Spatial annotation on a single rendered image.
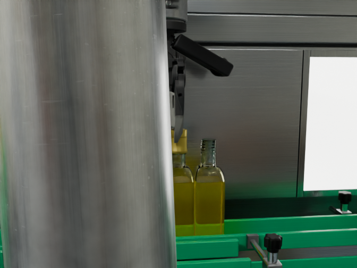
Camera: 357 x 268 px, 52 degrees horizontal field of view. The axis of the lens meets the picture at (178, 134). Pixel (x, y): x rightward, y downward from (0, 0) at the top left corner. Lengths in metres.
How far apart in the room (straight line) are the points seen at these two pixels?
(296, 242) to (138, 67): 0.65
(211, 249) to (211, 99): 0.32
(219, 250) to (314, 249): 0.20
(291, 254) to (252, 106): 0.32
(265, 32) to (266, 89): 0.13
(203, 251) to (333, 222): 0.31
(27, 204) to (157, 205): 0.05
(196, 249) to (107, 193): 0.55
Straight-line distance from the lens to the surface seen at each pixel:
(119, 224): 0.16
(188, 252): 0.70
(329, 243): 0.80
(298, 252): 0.79
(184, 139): 0.68
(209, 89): 0.82
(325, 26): 0.92
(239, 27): 0.85
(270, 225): 0.82
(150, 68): 0.16
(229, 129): 0.84
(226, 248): 0.71
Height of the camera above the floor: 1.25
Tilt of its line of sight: 8 degrees down
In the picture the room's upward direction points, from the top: straight up
